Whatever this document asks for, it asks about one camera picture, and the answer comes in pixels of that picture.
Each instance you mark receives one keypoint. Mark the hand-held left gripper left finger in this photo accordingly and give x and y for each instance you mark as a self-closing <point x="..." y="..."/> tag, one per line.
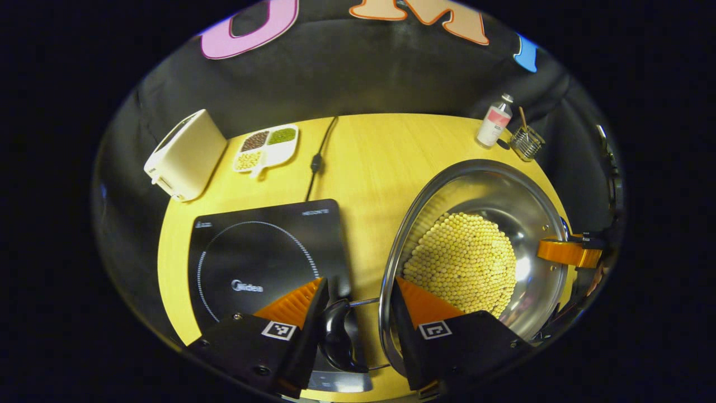
<point x="313" y="336"/>

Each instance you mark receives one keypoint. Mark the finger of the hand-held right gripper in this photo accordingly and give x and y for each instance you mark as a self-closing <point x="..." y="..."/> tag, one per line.
<point x="565" y="252"/>

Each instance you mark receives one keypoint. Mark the wooden stick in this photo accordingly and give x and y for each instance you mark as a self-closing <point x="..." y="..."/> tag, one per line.
<point x="523" y="118"/>

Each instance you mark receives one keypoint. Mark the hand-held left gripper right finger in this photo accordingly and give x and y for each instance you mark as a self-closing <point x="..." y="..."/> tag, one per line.
<point x="405" y="347"/>

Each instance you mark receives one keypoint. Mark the white toaster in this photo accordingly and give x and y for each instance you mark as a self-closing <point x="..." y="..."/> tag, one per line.
<point x="187" y="154"/>

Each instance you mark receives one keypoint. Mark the small black bottle cap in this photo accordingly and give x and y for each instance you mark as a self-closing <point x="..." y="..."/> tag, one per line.
<point x="502" y="144"/>

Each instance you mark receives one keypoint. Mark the black induction cooktop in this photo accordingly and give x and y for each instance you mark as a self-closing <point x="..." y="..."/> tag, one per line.
<point x="263" y="252"/>

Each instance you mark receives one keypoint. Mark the clear bottle with pink label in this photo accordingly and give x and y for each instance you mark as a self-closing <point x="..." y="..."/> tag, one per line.
<point x="493" y="126"/>

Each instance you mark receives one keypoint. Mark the white divided dish of beans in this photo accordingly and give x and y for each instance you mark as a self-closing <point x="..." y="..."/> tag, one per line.
<point x="265" y="148"/>

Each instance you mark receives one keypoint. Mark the small glass cup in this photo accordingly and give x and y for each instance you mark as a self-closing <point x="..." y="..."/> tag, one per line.
<point x="527" y="144"/>

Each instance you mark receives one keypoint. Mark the black backdrop cloth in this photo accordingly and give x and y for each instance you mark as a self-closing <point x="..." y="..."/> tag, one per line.
<point x="363" y="73"/>

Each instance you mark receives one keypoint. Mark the pile of yellow soybeans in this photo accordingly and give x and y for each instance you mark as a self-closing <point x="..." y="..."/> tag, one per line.
<point x="464" y="263"/>

